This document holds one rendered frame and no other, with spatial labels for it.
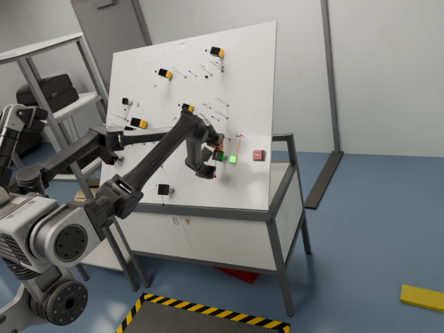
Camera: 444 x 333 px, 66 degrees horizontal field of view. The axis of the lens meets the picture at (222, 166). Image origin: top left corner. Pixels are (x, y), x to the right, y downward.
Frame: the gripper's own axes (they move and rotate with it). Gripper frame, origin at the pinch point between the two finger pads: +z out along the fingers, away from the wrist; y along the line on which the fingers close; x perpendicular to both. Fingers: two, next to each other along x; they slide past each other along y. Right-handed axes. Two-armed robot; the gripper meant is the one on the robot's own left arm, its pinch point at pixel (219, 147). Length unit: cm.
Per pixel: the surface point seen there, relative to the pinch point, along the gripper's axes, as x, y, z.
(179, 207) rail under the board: 30.7, 22.1, 21.4
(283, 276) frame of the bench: 42, -36, 64
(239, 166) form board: 4.0, -10.4, 9.5
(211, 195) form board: 21.0, 2.7, 17.1
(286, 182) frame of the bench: -7.0, -27.4, 40.6
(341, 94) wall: -160, -23, 134
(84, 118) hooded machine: -112, 335, 157
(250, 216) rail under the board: 26.1, -21.1, 21.2
